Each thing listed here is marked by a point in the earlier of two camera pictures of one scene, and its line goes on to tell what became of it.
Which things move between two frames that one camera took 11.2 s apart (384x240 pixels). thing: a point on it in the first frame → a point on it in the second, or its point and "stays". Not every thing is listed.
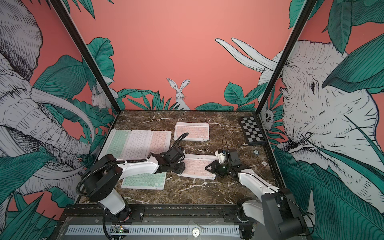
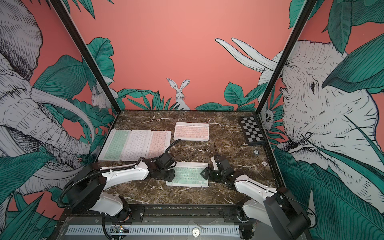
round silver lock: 195,232 stays
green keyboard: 155,181 → 188,174
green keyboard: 116,144 stays
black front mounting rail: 180,214 stays
